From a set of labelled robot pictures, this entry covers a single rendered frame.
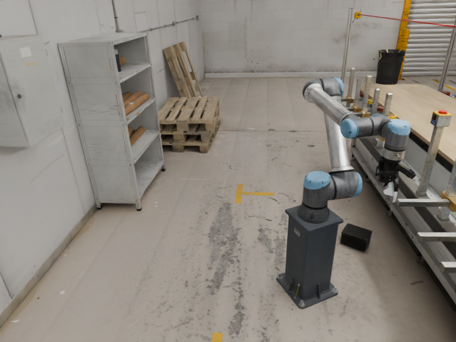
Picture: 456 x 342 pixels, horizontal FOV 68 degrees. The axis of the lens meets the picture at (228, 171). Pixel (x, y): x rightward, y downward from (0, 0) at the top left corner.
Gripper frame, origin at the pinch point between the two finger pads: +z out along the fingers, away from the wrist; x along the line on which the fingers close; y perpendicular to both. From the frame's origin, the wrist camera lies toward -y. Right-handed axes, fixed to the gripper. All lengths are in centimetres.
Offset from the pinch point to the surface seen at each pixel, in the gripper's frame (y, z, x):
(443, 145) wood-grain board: -57, 4, -74
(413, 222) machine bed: -57, 74, -85
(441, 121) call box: -34, -24, -39
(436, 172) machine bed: -54, 21, -67
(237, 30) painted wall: 139, -18, -752
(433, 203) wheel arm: -26.7, 10.6, -10.4
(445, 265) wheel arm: -10.2, 7.7, 39.9
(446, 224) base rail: -36.7, 23.8, -11.5
